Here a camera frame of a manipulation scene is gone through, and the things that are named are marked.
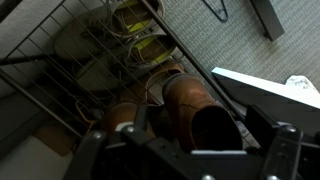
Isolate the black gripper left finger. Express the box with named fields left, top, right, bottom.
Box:
left=63, top=104, right=158, bottom=180

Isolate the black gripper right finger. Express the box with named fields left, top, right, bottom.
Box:
left=245, top=104, right=305, bottom=180

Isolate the brown leather boot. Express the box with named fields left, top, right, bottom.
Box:
left=161, top=72, right=244, bottom=153
left=101, top=99, right=158, bottom=142

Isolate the white board panel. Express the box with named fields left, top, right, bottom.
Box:
left=211, top=66, right=320, bottom=138

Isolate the white crumpled cloth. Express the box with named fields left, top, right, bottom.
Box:
left=285, top=74, right=318, bottom=94

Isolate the grey sneaker yellow insole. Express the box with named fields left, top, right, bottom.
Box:
left=54, top=0, right=166, bottom=62
left=73, top=34, right=178, bottom=93

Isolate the dark wooden bar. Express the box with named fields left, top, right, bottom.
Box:
left=249, top=0, right=286, bottom=42

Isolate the yellow cord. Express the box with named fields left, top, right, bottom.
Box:
left=74, top=99, right=98, bottom=125

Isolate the metal wire shoe rack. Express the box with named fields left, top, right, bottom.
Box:
left=0, top=0, right=262, bottom=152

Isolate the black wire hanger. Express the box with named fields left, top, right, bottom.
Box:
left=201, top=0, right=230, bottom=23

